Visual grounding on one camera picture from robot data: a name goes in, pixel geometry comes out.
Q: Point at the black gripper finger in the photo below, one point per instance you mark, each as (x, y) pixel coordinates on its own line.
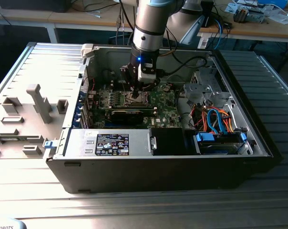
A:
(153, 84)
(128, 74)

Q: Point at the silver green CPU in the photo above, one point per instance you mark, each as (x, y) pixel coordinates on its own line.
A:
(142, 100)

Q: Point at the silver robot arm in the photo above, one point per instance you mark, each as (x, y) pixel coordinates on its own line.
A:
(148, 23)

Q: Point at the green motherboard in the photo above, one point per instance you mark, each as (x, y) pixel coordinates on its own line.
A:
(165, 114)

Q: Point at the black graphics card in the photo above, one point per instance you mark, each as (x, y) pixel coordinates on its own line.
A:
(127, 117)

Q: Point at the grey case latch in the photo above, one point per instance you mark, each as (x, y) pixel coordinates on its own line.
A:
(88, 51)

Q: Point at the silver metal disk bay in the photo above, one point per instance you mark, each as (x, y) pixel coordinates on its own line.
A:
(206, 91)

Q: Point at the black plastic shroud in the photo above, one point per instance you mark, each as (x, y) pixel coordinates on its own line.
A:
(169, 142)

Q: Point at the white label tag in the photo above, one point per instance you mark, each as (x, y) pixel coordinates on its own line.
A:
(203, 43)

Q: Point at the wooden desk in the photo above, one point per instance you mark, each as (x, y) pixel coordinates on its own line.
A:
(63, 20)
(253, 28)

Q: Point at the silver power supply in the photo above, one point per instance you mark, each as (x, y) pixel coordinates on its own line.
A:
(82, 143)

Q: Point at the black box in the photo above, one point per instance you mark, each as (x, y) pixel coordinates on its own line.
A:
(208, 14)

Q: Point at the hard disk in blue carrier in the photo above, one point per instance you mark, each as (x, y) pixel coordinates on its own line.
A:
(218, 145)

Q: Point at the black PC case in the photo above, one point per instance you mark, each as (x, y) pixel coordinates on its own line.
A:
(134, 176)

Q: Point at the blue plastic clip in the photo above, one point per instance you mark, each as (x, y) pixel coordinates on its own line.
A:
(48, 145)

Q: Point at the grey parts rack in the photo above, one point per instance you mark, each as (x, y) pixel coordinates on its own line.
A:
(27, 119)

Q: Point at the metal heat sink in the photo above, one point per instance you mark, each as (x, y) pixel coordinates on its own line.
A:
(240, 15)

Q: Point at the black monitor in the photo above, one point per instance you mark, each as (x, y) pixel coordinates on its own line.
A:
(34, 4)

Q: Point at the silver metal drive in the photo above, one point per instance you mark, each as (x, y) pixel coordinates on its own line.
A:
(256, 16)

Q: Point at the green RAM stick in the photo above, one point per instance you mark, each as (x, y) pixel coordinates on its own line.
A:
(11, 139)

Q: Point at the blue box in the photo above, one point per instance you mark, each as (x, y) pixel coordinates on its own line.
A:
(272, 3)

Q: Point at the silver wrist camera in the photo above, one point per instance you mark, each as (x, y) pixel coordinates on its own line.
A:
(146, 76)

